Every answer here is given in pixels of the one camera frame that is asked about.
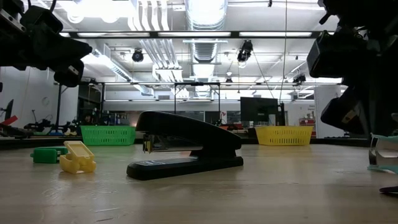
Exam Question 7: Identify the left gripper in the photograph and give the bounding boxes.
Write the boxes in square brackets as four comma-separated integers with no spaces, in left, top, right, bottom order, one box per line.
[0,30,93,88]

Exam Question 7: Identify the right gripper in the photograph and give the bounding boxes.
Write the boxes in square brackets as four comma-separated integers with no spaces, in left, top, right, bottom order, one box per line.
[306,29,398,138]

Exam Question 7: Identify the green staple remover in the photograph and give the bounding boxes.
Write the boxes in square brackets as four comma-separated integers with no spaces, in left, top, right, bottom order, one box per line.
[30,146,69,164]

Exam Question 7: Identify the yellow staple remover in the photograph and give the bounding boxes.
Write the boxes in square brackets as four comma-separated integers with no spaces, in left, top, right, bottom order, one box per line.
[58,141,97,175]

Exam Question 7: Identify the black stapler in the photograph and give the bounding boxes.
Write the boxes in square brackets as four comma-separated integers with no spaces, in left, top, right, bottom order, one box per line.
[126,110,244,181]

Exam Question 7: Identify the black ceiling spotlight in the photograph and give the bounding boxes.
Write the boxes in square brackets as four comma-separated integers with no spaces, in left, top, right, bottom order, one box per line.
[131,48,145,63]
[237,39,254,63]

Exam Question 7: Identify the green plastic basket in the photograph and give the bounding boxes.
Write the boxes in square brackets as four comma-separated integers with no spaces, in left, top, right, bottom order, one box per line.
[80,125,137,147]

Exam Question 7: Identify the yellow plastic basket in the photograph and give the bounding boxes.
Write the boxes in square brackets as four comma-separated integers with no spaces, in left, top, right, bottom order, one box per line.
[254,125,314,146]

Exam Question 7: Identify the black computer monitor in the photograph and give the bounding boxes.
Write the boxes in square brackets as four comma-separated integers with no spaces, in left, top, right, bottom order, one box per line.
[240,96,279,127]

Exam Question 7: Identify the black overhead crossbar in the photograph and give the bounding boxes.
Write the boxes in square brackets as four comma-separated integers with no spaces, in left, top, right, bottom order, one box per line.
[58,30,336,39]

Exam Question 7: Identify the black table frame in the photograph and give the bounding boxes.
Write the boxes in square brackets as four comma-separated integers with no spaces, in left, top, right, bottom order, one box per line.
[0,136,371,149]

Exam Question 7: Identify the hanging black cable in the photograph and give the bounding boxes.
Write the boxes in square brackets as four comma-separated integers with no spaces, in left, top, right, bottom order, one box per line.
[279,0,289,103]

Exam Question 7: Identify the silver ventilation duct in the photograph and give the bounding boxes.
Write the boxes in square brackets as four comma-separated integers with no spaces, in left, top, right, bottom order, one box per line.
[185,0,229,100]

